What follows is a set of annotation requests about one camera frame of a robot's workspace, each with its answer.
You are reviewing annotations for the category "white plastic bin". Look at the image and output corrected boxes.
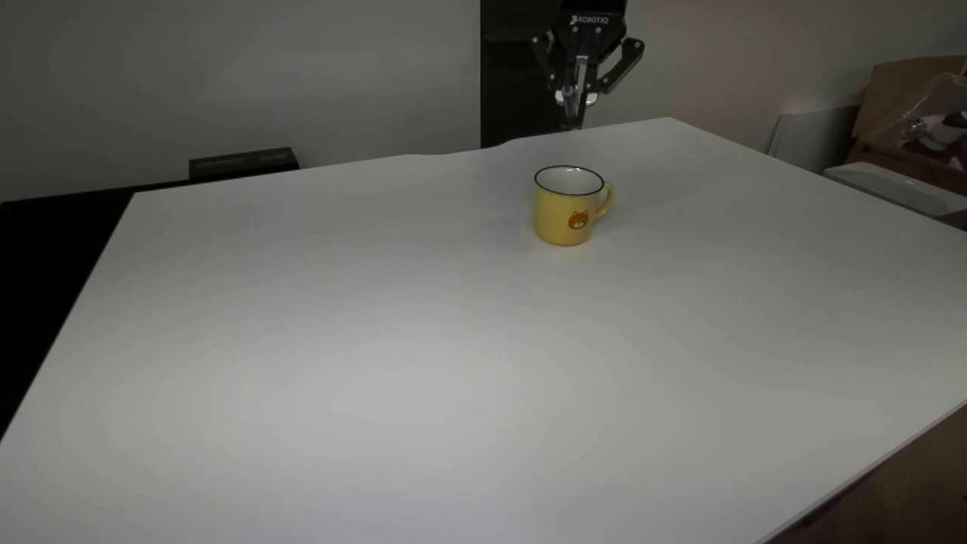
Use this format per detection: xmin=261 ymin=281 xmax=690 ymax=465
xmin=766 ymin=96 xmax=862 ymax=177

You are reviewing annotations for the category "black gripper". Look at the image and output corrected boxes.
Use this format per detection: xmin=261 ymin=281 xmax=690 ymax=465
xmin=530 ymin=2 xmax=650 ymax=113

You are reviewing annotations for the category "yellow enamel mug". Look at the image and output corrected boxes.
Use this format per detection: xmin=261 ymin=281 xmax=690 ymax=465
xmin=531 ymin=165 xmax=619 ymax=252

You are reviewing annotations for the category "dark vertical pillar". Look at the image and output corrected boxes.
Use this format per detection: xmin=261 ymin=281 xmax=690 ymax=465
xmin=476 ymin=0 xmax=589 ymax=152

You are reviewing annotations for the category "flat white tray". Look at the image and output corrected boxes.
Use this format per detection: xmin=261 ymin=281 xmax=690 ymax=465
xmin=821 ymin=161 xmax=967 ymax=230

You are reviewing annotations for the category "brown cardboard box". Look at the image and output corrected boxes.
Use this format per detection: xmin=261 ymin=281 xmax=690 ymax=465
xmin=848 ymin=56 xmax=967 ymax=198

